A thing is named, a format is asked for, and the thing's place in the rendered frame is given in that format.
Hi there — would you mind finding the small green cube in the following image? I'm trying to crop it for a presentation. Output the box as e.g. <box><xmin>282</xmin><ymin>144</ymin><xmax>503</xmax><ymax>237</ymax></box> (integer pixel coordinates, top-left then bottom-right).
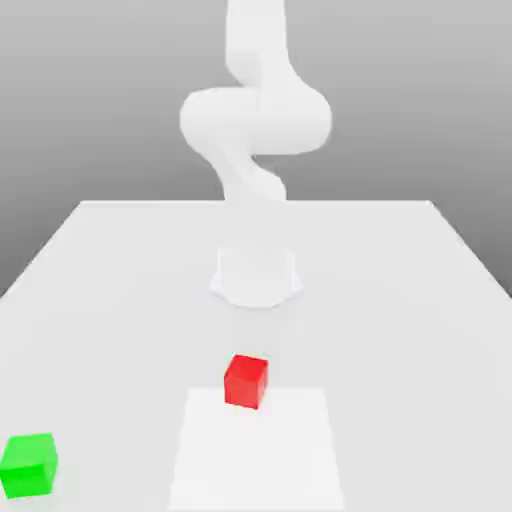
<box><xmin>0</xmin><ymin>432</ymin><xmax>60</xmax><ymax>500</ymax></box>

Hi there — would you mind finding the small red cube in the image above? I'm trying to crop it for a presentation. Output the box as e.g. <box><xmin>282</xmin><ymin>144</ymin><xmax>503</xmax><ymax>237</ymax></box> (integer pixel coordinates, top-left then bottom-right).
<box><xmin>223</xmin><ymin>353</ymin><xmax>270</xmax><ymax>411</ymax></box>

